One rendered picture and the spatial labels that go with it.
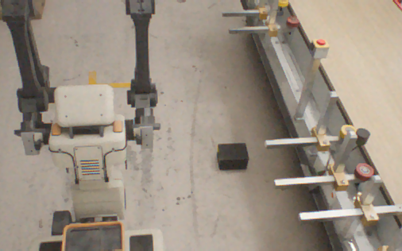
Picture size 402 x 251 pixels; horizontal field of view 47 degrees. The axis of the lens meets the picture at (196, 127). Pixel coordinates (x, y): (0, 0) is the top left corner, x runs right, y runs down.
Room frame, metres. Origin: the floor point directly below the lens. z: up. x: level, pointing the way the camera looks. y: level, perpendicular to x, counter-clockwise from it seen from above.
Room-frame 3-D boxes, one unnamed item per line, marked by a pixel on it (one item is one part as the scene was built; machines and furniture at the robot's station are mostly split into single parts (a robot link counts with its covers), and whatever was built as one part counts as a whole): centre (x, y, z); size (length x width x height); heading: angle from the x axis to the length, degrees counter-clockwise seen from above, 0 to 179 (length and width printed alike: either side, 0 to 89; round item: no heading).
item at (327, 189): (1.42, -0.64, 0.75); 0.26 x 0.01 x 0.10; 11
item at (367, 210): (1.13, -0.72, 0.95); 0.14 x 0.06 x 0.05; 11
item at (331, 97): (1.64, -0.62, 0.89); 0.04 x 0.04 x 0.48; 11
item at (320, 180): (1.34, -0.59, 0.84); 0.43 x 0.03 x 0.04; 101
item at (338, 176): (1.37, -0.67, 0.85); 0.14 x 0.06 x 0.05; 11
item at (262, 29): (2.57, -0.37, 0.83); 0.43 x 0.03 x 0.04; 101
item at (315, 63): (1.90, -0.57, 0.93); 0.05 x 0.05 x 0.45; 11
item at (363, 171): (1.38, -0.78, 0.85); 0.08 x 0.08 x 0.11
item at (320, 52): (1.90, -0.57, 1.18); 0.07 x 0.07 x 0.08; 11
